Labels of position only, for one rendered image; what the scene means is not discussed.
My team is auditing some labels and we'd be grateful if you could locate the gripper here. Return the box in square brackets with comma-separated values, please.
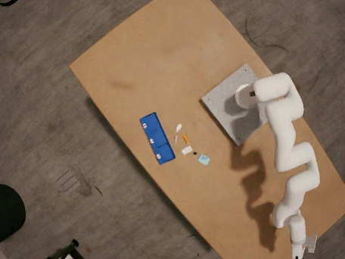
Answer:
[291, 244, 305, 259]

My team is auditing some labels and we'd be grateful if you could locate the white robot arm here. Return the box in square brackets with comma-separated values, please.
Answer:
[235, 73, 320, 253]

